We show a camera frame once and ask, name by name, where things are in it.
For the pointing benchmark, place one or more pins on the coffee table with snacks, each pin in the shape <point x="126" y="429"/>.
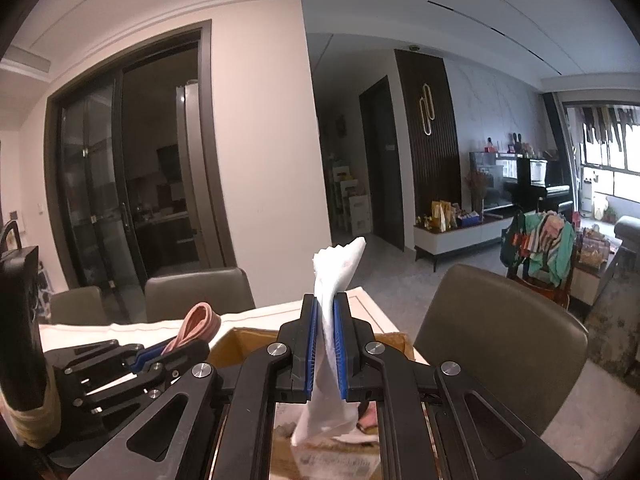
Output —
<point x="595" y="255"/>

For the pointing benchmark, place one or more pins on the group of snack packets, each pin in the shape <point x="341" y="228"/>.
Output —
<point x="445" y="215"/>

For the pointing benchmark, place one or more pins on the black piano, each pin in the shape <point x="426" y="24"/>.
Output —
<point x="550" y="195"/>

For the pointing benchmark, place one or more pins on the gold wall ornament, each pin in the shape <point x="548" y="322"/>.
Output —
<point x="426" y="110"/>

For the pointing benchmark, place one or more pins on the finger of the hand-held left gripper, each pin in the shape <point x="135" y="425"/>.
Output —
<point x="185" y="352"/>
<point x="147" y="358"/>

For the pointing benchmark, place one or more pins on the person's left forearm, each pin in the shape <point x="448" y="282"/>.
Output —
<point x="37" y="420"/>

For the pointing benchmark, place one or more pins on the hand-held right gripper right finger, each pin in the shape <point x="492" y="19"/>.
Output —
<point x="342" y="355"/>

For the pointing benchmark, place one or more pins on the pink hair band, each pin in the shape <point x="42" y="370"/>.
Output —
<point x="200" y="322"/>

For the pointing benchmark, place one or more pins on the white low cabinet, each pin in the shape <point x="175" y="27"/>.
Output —
<point x="450" y="241"/>

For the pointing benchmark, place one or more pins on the brown cardboard box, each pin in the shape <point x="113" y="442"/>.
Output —
<point x="240" y="342"/>

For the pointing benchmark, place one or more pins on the dark wooden door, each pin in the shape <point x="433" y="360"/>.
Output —
<point x="382" y="170"/>

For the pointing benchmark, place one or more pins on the grey mottled rug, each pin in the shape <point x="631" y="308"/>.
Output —
<point x="615" y="320"/>

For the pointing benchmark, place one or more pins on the dark slatted wall panel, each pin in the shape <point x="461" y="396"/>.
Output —
<point x="445" y="170"/>

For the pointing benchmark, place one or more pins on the large window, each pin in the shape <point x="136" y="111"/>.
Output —
<point x="605" y="170"/>

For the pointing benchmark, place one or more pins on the white tissue cloth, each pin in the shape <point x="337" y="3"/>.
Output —
<point x="332" y="285"/>

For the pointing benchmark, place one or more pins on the grey dining chair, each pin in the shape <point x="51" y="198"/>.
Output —
<point x="200" y="295"/>
<point x="500" y="340"/>
<point x="80" y="305"/>

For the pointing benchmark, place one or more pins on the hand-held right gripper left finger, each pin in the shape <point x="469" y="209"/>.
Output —
<point x="312" y="350"/>

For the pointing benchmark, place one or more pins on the small decorative figurines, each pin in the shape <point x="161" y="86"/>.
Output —
<point x="515" y="144"/>

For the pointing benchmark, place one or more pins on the grey sofa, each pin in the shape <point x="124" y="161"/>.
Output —
<point x="627" y="229"/>

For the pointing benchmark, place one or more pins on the dried flower vase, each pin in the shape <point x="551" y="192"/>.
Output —
<point x="477" y="187"/>

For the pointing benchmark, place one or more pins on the stack of cardboard boxes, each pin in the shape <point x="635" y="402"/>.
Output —
<point x="355" y="210"/>

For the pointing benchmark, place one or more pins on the dark glass sliding door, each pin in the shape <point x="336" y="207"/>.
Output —
<point x="90" y="185"/>

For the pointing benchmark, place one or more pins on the pile of colourful clothes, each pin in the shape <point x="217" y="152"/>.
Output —
<point x="540" y="240"/>

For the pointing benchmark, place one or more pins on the wooden chair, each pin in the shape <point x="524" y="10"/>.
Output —
<point x="545" y="292"/>

